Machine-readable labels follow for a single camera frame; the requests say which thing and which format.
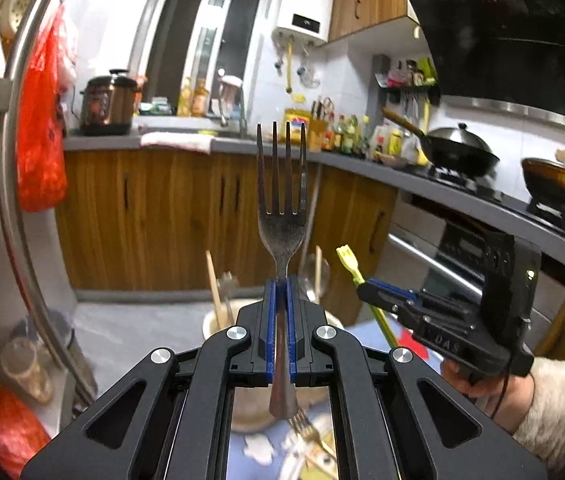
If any silver fork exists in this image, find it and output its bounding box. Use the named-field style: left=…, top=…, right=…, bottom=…
left=256, top=128, right=308, bottom=419

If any wooden knife block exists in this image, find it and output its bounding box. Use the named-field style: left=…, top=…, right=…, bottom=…
left=307, top=118, right=328, bottom=153

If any hanging red plastic bag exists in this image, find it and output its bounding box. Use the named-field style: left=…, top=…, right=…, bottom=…
left=17, top=6, right=68, bottom=212

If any plastic cup with straw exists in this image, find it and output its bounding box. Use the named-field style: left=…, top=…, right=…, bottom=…
left=0, top=337, right=54, bottom=404

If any black wok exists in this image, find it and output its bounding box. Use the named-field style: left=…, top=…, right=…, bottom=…
left=382, top=107, right=499, bottom=179

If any red bag on shelf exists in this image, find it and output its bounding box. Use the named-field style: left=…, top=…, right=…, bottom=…
left=0, top=385, right=50, bottom=479

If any blue cartoon cloth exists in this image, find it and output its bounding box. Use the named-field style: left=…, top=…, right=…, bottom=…
left=226, top=318, right=442, bottom=479

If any steel oven handle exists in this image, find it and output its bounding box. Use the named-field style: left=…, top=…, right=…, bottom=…
left=387, top=234, right=482, bottom=299

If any large silver spoon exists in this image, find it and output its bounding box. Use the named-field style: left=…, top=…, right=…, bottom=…
left=297, top=254, right=330, bottom=304

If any black range hood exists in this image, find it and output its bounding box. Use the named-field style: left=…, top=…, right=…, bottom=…
left=409, top=0, right=565, bottom=117

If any white water heater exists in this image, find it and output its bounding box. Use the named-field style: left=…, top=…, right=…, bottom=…
left=272, top=0, right=334, bottom=47

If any person's right hand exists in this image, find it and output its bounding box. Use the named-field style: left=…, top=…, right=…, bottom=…
left=441, top=360, right=535, bottom=434

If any gold fork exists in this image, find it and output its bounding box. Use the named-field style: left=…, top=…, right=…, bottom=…
left=288, top=408, right=337, bottom=460

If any metal shelf rack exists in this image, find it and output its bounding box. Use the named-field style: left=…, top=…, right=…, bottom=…
left=0, top=0, right=96, bottom=405

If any electric pressure cooker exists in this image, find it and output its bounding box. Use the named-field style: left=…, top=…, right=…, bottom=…
left=80, top=68, right=139, bottom=136

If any brown frying pan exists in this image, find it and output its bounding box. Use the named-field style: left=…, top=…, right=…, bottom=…
left=521, top=150, right=565, bottom=216

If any yellow oil bottle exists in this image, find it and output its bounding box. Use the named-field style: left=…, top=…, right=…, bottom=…
left=281, top=107, right=311, bottom=144

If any cream ceramic utensil holder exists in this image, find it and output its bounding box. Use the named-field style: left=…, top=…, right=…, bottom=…
left=201, top=298, right=344, bottom=434

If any white towel on counter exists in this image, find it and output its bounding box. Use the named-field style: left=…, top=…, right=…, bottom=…
left=140, top=131, right=214, bottom=154

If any flower-shaped silver spoon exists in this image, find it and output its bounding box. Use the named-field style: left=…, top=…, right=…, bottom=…
left=216, top=272, right=239, bottom=326

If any white sleeve forearm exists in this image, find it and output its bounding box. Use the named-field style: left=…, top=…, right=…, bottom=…
left=511, top=356, right=565, bottom=476

